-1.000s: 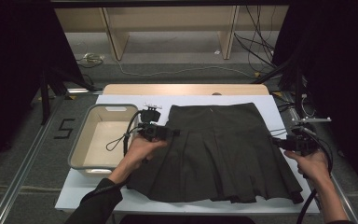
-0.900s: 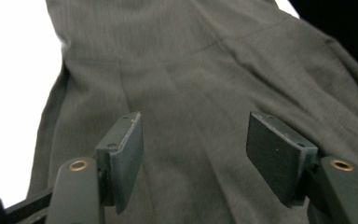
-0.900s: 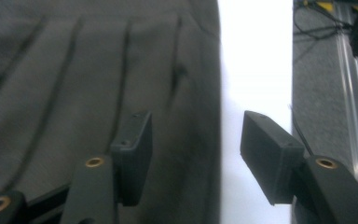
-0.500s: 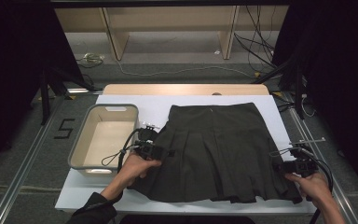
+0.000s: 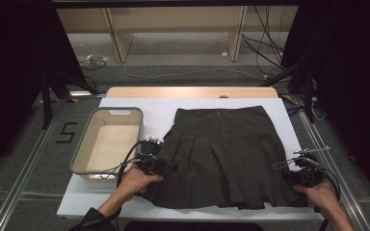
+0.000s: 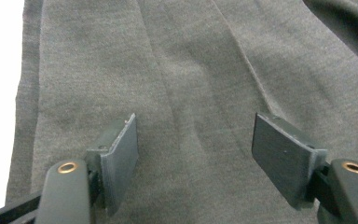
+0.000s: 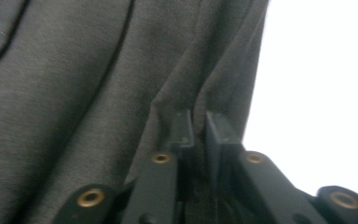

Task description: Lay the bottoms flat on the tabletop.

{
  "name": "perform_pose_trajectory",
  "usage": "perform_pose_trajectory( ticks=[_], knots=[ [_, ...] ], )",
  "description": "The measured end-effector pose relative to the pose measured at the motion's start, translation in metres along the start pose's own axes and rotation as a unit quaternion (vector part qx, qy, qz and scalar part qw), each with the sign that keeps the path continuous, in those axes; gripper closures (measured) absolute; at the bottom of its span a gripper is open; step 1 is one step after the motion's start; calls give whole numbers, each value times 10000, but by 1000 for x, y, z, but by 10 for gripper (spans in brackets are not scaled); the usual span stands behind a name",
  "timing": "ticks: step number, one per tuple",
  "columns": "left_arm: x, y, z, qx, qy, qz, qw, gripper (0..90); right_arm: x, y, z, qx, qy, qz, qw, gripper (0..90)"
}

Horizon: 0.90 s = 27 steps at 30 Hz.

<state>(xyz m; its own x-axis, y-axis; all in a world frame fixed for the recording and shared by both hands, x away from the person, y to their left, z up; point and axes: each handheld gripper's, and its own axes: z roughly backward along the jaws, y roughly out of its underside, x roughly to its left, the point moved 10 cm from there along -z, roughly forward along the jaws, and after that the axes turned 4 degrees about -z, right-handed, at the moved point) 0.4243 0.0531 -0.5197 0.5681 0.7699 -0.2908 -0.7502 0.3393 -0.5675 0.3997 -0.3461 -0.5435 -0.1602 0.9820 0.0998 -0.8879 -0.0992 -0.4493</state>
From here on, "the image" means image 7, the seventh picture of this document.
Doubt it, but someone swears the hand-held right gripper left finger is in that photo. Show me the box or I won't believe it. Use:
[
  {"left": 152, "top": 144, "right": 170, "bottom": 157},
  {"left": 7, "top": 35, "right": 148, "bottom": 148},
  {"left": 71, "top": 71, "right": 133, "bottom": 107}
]
[{"left": 122, "top": 108, "right": 195, "bottom": 224}]

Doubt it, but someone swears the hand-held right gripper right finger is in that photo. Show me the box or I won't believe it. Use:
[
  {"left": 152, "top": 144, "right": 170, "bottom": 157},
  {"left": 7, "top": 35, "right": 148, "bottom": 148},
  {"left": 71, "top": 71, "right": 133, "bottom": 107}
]
[{"left": 205, "top": 111, "right": 327, "bottom": 224}]

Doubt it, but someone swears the dark grey garment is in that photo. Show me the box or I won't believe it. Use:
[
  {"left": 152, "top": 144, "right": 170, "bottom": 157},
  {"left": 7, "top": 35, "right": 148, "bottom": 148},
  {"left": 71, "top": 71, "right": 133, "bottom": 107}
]
[{"left": 0, "top": 0, "right": 269, "bottom": 224}]

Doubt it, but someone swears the white board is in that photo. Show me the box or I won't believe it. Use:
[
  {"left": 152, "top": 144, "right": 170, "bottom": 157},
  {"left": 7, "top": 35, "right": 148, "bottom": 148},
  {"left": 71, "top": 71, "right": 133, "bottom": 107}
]
[{"left": 241, "top": 0, "right": 358, "bottom": 203}]

